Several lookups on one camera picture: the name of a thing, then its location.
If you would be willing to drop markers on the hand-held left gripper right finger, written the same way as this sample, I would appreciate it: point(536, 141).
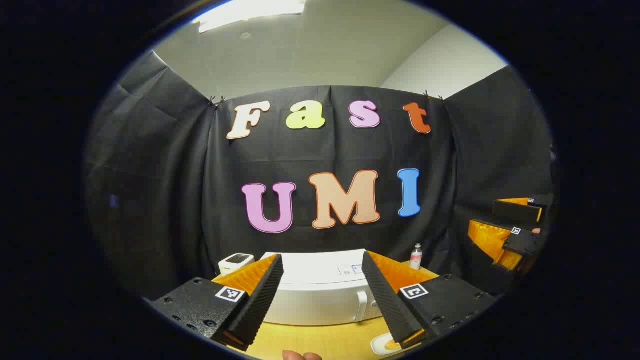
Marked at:
point(387, 300)

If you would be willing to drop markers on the white microwave oven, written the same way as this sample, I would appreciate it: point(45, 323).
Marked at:
point(320, 295)

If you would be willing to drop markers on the white plate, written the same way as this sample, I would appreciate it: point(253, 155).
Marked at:
point(378, 345)

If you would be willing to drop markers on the ceiling light panel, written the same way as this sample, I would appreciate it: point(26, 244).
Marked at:
point(250, 12)

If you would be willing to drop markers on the white toaster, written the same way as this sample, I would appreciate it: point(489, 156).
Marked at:
point(236, 262)

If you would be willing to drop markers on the small bottle with red label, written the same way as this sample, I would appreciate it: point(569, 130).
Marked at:
point(416, 257)

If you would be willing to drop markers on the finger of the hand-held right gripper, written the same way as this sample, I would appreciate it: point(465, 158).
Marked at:
point(515, 209)
point(520, 242)

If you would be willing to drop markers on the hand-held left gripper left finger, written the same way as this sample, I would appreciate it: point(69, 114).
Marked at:
point(262, 300)

